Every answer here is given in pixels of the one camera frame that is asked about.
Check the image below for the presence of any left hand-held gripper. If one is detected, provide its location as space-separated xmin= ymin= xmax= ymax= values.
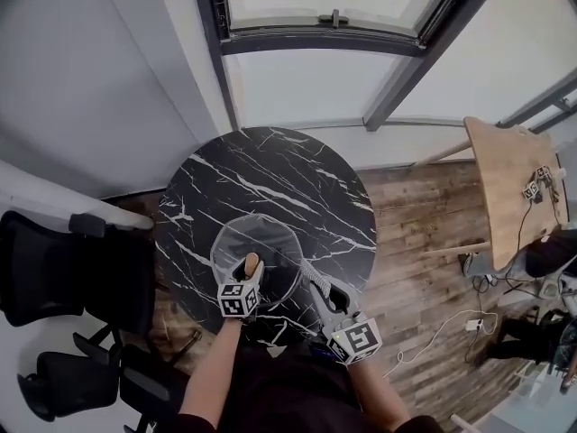
xmin=217 ymin=254 xmax=266 ymax=320

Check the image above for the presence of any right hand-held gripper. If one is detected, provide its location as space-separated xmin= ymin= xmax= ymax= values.
xmin=309 ymin=280 xmax=383 ymax=365

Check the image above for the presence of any clear glass plate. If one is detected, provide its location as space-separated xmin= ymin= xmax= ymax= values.
xmin=209 ymin=213 xmax=304 ymax=309

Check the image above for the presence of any person's right forearm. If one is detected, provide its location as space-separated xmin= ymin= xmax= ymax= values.
xmin=349 ymin=359 xmax=411 ymax=428

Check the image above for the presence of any person's left forearm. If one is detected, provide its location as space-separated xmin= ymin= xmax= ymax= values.
xmin=178 ymin=318 xmax=244 ymax=428

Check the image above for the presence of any black device blue screen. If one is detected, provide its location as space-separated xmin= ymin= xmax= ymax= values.
xmin=308 ymin=338 xmax=343 ymax=363

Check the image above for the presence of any person's black clothed torso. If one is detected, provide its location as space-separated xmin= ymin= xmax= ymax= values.
xmin=175 ymin=338 xmax=447 ymax=433

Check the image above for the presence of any round black marble table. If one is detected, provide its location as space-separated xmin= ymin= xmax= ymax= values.
xmin=152 ymin=126 xmax=378 ymax=346

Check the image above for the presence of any black mesh office chair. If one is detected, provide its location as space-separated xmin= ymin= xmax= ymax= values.
xmin=17 ymin=331 xmax=181 ymax=433
xmin=0 ymin=209 xmax=159 ymax=337

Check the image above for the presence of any light wooden desk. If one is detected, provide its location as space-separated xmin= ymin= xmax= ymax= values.
xmin=414 ymin=115 xmax=572 ymax=272

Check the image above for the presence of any white floor cable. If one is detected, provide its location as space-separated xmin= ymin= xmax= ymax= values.
xmin=382 ymin=309 xmax=499 ymax=378

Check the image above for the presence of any white wall pipe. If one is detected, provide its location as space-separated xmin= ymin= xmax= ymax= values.
xmin=0 ymin=160 xmax=154 ymax=229

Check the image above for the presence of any black desk cable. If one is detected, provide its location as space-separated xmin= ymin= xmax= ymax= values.
xmin=472 ymin=191 xmax=569 ymax=292

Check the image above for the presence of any black window frame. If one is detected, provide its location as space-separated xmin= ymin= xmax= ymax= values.
xmin=191 ymin=0 xmax=519 ymax=133

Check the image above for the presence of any black window handle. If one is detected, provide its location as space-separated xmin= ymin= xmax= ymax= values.
xmin=317 ymin=9 xmax=351 ymax=29

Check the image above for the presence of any grey side window frame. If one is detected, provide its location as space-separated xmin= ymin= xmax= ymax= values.
xmin=495 ymin=65 xmax=577 ymax=134

